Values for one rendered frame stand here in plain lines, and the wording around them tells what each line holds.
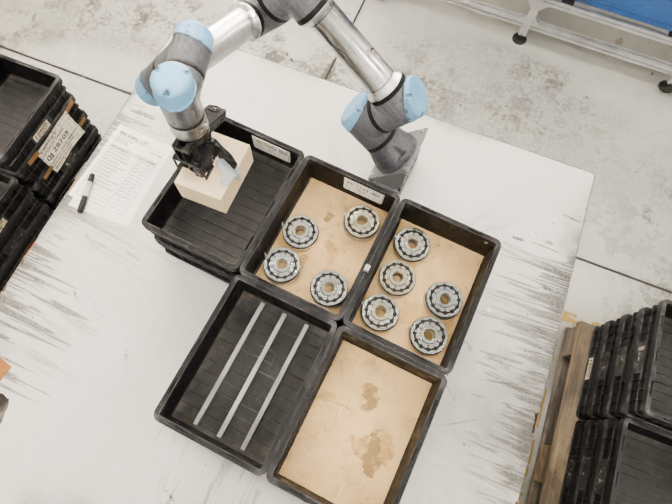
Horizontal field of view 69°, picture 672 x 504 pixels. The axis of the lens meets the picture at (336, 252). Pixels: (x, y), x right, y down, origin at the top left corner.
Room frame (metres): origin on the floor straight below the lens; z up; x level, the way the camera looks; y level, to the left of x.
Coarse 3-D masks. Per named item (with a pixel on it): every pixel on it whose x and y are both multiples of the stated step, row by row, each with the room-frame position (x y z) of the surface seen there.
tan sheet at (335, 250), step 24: (312, 192) 0.67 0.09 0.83; (336, 192) 0.67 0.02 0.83; (312, 216) 0.59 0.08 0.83; (336, 216) 0.60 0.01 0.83; (384, 216) 0.61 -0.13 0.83; (336, 240) 0.52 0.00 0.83; (312, 264) 0.44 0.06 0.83; (336, 264) 0.45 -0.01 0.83; (360, 264) 0.46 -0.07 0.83; (288, 288) 0.36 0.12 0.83; (336, 312) 0.31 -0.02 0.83
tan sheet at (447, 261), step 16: (400, 224) 0.59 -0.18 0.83; (432, 240) 0.55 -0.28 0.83; (448, 240) 0.56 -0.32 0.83; (384, 256) 0.49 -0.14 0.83; (432, 256) 0.50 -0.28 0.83; (448, 256) 0.51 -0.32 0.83; (464, 256) 0.52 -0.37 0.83; (480, 256) 0.52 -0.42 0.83; (416, 272) 0.45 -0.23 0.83; (432, 272) 0.46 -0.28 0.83; (448, 272) 0.46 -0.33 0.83; (464, 272) 0.47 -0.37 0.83; (368, 288) 0.39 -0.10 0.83; (416, 288) 0.40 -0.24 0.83; (464, 288) 0.42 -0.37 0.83; (400, 304) 0.35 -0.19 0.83; (416, 304) 0.36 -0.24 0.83; (400, 320) 0.31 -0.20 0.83; (448, 320) 0.32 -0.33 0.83; (384, 336) 0.26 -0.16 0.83; (400, 336) 0.26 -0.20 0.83; (448, 336) 0.28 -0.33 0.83
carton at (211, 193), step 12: (228, 144) 0.62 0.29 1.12; (240, 144) 0.63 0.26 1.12; (240, 156) 0.59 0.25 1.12; (252, 156) 0.63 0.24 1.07; (216, 168) 0.56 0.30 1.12; (240, 168) 0.57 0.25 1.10; (180, 180) 0.51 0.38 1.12; (192, 180) 0.52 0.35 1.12; (204, 180) 0.52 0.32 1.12; (216, 180) 0.52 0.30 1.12; (180, 192) 0.51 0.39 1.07; (192, 192) 0.50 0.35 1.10; (204, 192) 0.49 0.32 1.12; (216, 192) 0.49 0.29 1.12; (228, 192) 0.51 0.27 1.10; (204, 204) 0.49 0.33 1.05; (216, 204) 0.48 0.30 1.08; (228, 204) 0.49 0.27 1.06
